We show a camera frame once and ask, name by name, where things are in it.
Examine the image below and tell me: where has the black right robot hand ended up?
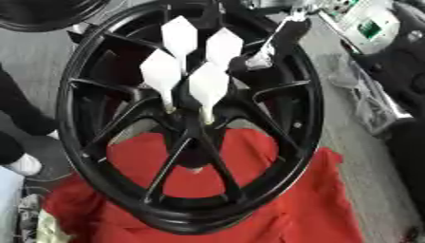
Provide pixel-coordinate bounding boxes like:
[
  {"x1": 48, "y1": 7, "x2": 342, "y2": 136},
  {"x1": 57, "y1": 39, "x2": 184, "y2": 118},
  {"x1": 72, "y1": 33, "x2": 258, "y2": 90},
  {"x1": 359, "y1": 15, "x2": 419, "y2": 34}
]
[{"x1": 226, "y1": 8, "x2": 314, "y2": 84}]

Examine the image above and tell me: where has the black spoked wheel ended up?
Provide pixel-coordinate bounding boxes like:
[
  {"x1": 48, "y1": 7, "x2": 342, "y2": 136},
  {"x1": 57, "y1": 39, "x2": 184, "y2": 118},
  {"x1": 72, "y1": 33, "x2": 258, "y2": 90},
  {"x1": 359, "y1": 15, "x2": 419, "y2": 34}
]
[{"x1": 54, "y1": 0, "x2": 325, "y2": 236}]

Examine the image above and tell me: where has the clear plastic bag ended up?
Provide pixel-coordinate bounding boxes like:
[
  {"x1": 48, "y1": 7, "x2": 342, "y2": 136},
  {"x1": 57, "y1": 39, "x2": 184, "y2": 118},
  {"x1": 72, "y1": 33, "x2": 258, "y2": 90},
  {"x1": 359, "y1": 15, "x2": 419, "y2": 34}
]
[{"x1": 326, "y1": 53, "x2": 417, "y2": 139}]

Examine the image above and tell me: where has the black round tyre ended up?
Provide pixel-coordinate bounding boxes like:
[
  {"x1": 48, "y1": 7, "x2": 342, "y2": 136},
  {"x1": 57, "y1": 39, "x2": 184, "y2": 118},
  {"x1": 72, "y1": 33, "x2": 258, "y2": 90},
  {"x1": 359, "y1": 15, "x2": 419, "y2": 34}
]
[{"x1": 0, "y1": 0, "x2": 113, "y2": 33}]

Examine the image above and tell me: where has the person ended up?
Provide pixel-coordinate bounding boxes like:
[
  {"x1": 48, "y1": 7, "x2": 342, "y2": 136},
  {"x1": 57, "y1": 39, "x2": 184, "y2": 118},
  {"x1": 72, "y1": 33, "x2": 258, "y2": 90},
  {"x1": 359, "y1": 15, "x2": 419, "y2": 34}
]
[{"x1": 0, "y1": 63, "x2": 62, "y2": 178}]

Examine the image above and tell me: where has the pale crumpled cloth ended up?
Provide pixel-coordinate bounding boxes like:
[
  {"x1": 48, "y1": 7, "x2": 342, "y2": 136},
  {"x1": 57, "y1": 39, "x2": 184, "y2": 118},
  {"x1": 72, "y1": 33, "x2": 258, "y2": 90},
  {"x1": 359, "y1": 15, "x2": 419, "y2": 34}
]
[{"x1": 18, "y1": 194, "x2": 75, "y2": 243}]

